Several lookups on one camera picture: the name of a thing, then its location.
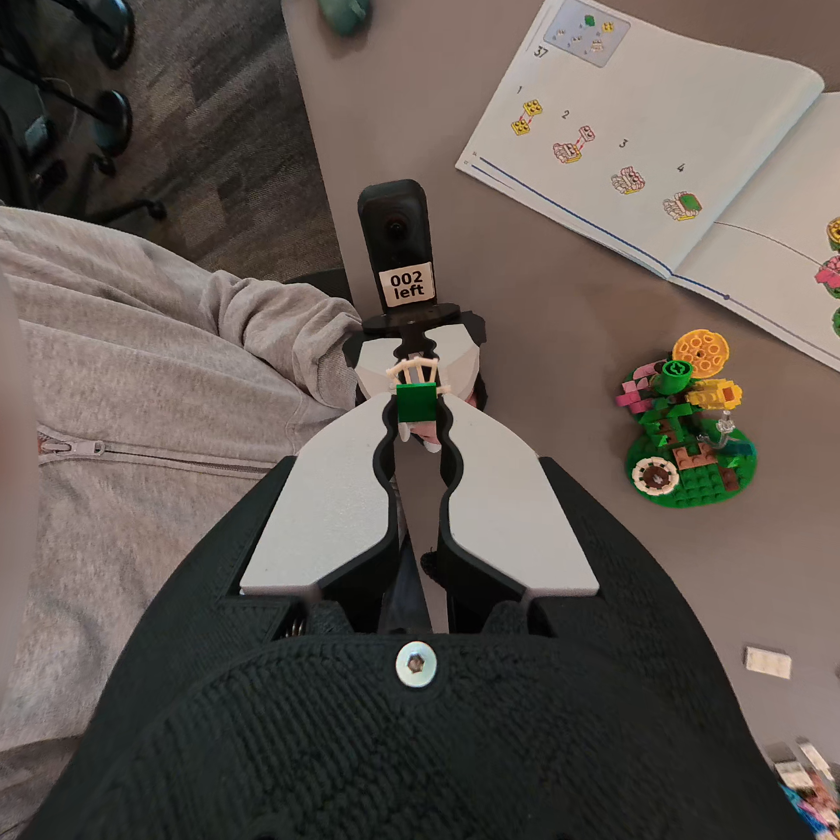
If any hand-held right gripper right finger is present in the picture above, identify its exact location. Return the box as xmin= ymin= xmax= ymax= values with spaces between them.
xmin=436 ymin=394 xmax=601 ymax=603

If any person's grey hoodie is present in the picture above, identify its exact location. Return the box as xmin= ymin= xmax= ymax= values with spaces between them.
xmin=0 ymin=206 xmax=368 ymax=840

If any lego flower garden model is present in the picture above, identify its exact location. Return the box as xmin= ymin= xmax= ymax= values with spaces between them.
xmin=615 ymin=329 xmax=759 ymax=510

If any black office chair base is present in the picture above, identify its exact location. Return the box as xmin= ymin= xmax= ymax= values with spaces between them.
xmin=0 ymin=0 xmax=169 ymax=225

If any teal rounded object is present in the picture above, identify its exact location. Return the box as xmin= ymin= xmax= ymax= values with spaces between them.
xmin=318 ymin=0 xmax=372 ymax=38

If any lego instruction booklet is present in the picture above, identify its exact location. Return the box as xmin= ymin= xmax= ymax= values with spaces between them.
xmin=455 ymin=0 xmax=840 ymax=372

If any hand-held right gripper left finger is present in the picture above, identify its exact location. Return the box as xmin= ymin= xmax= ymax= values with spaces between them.
xmin=238 ymin=391 xmax=403 ymax=603

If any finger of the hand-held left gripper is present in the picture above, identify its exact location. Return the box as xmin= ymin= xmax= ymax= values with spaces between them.
xmin=354 ymin=336 xmax=404 ymax=399
xmin=425 ymin=332 xmax=484 ymax=403

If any pile of mixed lego pieces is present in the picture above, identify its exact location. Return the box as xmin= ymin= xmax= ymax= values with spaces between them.
xmin=761 ymin=738 xmax=840 ymax=840

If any person's left forearm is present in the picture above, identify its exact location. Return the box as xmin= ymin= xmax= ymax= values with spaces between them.
xmin=197 ymin=268 xmax=366 ymax=413

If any white lego fence piece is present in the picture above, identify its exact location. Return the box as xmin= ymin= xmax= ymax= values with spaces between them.
xmin=385 ymin=353 xmax=454 ymax=399

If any green lego plate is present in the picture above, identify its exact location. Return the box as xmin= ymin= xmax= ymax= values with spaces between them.
xmin=395 ymin=383 xmax=440 ymax=425

